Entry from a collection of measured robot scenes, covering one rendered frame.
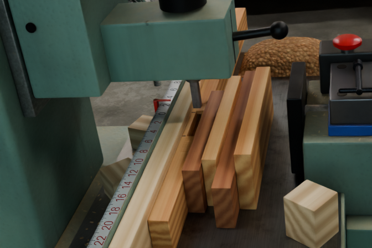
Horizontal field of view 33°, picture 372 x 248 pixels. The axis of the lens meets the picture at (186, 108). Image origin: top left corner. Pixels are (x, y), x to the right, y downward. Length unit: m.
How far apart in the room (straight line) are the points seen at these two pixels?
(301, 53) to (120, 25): 0.32
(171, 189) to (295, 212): 0.12
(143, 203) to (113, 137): 0.44
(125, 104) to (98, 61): 2.24
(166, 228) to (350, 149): 0.19
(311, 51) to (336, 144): 0.30
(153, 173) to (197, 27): 0.16
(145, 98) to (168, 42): 2.28
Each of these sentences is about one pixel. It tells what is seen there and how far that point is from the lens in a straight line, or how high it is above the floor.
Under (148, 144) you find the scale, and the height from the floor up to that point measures 0.96.
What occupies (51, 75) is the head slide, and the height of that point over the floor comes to 1.03.
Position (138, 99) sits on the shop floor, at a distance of 2.95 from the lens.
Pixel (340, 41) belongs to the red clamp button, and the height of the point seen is 1.02.
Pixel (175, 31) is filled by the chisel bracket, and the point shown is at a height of 1.06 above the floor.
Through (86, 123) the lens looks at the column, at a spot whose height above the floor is 0.89.
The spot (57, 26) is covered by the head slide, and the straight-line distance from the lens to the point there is 0.67.
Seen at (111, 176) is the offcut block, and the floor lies 0.84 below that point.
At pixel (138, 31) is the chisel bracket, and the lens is 0.68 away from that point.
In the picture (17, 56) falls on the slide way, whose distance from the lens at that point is 0.69.
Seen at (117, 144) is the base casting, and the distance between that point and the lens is 1.00.
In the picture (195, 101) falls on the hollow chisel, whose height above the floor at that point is 0.96.
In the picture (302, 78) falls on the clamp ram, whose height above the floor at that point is 0.99.
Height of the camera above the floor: 1.29
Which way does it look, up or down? 27 degrees down
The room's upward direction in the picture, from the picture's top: 9 degrees counter-clockwise
